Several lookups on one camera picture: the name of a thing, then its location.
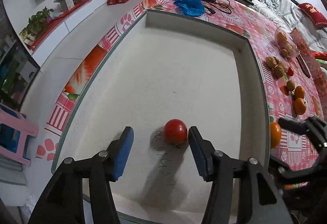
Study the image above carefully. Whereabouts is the orange mandarin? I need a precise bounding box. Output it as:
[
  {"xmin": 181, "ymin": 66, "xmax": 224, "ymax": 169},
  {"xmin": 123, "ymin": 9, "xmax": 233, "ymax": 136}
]
[
  {"xmin": 294, "ymin": 86, "xmax": 305, "ymax": 99},
  {"xmin": 270, "ymin": 122, "xmax": 282, "ymax": 149},
  {"xmin": 293, "ymin": 98, "xmax": 307, "ymax": 115}
]

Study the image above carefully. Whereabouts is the red cherry tomato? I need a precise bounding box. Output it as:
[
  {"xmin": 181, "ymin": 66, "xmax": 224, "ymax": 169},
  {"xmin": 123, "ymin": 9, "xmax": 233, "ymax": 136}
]
[
  {"xmin": 163, "ymin": 119, "xmax": 188, "ymax": 145},
  {"xmin": 287, "ymin": 67, "xmax": 294, "ymax": 77}
]

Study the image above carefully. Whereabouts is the strawberry pattern tablecloth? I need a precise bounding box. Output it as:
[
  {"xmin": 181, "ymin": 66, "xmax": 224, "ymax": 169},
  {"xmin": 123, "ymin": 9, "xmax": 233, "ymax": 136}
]
[{"xmin": 36, "ymin": 0, "xmax": 326, "ymax": 161}]

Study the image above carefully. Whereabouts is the green-yellow kiwi fruit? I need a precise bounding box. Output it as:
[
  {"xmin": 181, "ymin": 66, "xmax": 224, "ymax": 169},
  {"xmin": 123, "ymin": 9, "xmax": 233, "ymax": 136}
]
[
  {"xmin": 286, "ymin": 79, "xmax": 295, "ymax": 92},
  {"xmin": 273, "ymin": 65, "xmax": 284, "ymax": 79}
]

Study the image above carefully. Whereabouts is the red cherry tomato on table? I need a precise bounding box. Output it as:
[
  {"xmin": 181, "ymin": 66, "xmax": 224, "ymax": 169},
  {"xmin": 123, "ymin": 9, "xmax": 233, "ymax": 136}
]
[{"xmin": 287, "ymin": 67, "xmax": 294, "ymax": 77}]

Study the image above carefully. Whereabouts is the black smartphone red case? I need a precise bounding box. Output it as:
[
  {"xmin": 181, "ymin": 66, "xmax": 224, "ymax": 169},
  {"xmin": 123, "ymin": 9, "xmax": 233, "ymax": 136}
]
[{"xmin": 296, "ymin": 54, "xmax": 311, "ymax": 78}]

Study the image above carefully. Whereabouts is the green-yellow fruit beside bowl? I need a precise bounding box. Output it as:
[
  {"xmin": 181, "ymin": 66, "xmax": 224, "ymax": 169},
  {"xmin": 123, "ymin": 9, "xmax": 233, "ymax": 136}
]
[{"xmin": 280, "ymin": 49, "xmax": 288, "ymax": 58}]

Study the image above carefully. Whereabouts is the glass fruit bowl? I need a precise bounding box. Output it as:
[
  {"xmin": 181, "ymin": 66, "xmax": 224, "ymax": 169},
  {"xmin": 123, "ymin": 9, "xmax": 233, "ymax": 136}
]
[{"xmin": 274, "ymin": 28, "xmax": 300, "ymax": 58}]

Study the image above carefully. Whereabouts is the pink plastic stool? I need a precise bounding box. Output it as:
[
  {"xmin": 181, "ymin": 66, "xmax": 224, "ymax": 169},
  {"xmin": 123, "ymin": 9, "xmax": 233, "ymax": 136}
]
[{"xmin": 1, "ymin": 104, "xmax": 39, "ymax": 167}]

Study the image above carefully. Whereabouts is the red embroidered cushion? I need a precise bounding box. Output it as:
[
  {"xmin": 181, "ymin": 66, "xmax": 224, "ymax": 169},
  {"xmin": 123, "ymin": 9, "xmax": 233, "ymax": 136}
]
[{"xmin": 298, "ymin": 3, "xmax": 327, "ymax": 28}]

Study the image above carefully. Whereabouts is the grey quilted sofa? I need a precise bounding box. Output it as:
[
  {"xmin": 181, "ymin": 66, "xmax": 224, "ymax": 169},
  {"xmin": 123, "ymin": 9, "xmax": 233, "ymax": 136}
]
[{"xmin": 252, "ymin": 0, "xmax": 326, "ymax": 53}]

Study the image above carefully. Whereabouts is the white tray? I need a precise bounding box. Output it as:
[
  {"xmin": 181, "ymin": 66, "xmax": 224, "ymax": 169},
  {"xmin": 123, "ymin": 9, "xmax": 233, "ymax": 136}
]
[{"xmin": 52, "ymin": 10, "xmax": 270, "ymax": 223}]

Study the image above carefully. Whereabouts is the blue plastic glove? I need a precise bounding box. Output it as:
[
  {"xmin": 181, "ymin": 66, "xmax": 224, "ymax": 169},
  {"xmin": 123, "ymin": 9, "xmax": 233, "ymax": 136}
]
[{"xmin": 174, "ymin": 0, "xmax": 205, "ymax": 17}]

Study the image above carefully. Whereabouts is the potted green plant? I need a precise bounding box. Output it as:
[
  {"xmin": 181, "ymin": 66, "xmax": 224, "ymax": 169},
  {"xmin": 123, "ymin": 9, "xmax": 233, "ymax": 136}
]
[{"xmin": 20, "ymin": 7, "xmax": 54, "ymax": 41}]

